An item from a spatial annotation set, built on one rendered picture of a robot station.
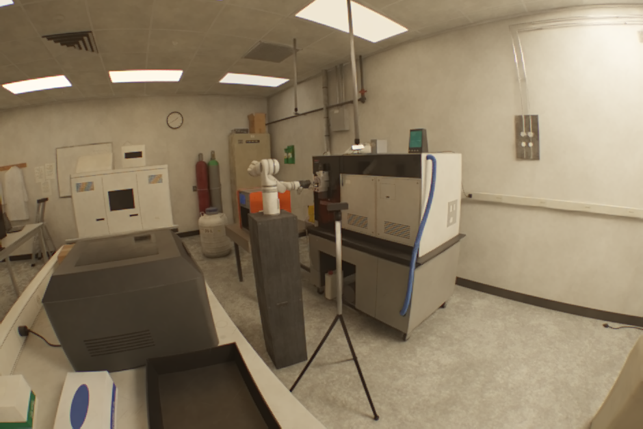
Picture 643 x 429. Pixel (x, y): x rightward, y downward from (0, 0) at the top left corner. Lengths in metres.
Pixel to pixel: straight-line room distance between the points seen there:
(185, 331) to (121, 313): 0.18
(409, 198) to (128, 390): 1.75
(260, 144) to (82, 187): 3.89
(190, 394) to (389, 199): 1.67
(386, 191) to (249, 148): 3.81
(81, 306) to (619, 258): 3.21
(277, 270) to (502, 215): 2.11
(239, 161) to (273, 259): 3.84
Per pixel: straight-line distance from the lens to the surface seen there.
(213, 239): 4.04
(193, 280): 0.72
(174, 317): 0.76
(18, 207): 5.90
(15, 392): 0.84
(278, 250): 1.54
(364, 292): 2.24
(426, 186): 1.80
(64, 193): 5.57
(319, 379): 1.93
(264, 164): 1.52
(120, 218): 2.34
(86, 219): 2.39
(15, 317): 1.17
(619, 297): 3.00
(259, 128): 5.47
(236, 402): 0.69
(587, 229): 2.72
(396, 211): 1.89
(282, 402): 0.68
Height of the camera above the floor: 1.44
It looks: 7 degrees down
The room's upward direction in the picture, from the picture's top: 2 degrees counter-clockwise
